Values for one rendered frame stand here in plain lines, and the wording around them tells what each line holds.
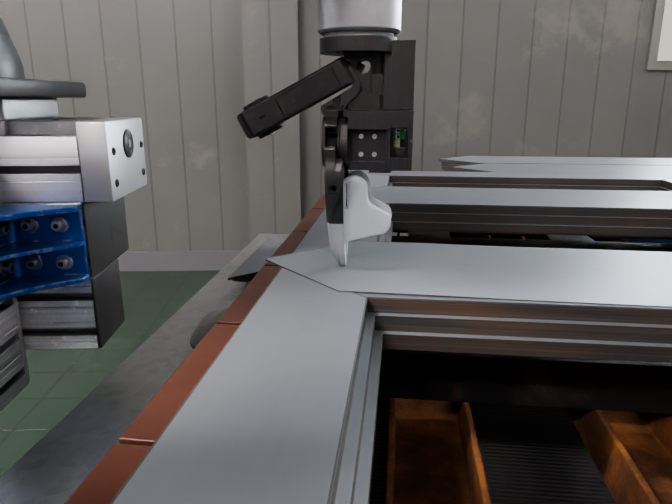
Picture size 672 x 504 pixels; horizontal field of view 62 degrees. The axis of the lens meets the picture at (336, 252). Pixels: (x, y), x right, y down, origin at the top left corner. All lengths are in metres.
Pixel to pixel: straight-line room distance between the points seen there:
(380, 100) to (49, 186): 0.39
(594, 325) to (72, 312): 0.57
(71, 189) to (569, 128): 3.24
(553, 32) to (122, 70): 2.43
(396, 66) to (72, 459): 0.48
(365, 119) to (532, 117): 3.10
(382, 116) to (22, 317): 0.49
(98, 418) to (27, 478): 0.10
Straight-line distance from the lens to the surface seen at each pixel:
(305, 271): 0.54
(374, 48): 0.51
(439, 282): 0.52
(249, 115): 0.53
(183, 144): 3.45
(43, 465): 0.64
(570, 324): 0.50
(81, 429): 0.68
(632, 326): 0.51
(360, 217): 0.53
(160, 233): 3.57
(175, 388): 0.41
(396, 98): 0.52
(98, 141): 0.69
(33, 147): 0.71
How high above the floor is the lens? 1.02
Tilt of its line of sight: 15 degrees down
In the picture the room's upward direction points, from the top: straight up
